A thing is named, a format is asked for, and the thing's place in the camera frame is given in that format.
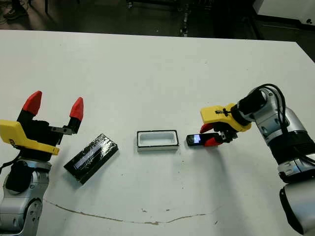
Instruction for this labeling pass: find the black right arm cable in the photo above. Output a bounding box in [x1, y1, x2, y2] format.
[257, 83, 315, 168]

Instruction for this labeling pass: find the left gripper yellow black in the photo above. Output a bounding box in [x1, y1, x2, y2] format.
[0, 90, 84, 161]

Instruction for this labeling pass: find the white cabinet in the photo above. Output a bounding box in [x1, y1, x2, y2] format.
[253, 0, 315, 25]

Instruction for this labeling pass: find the person's dark shoe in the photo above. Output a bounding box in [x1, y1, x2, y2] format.
[1, 8, 23, 24]

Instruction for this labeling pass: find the white-lined camera box base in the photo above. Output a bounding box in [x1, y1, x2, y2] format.
[136, 129, 180, 153]

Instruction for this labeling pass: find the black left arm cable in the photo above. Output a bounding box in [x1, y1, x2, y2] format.
[0, 159, 19, 171]

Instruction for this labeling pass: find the black camera box lid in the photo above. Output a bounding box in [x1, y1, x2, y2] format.
[63, 133, 121, 185]

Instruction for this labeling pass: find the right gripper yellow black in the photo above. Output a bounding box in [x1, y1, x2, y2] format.
[199, 103, 252, 148]

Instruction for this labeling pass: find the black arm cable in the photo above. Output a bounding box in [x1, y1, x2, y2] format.
[0, 159, 19, 171]
[257, 83, 315, 168]

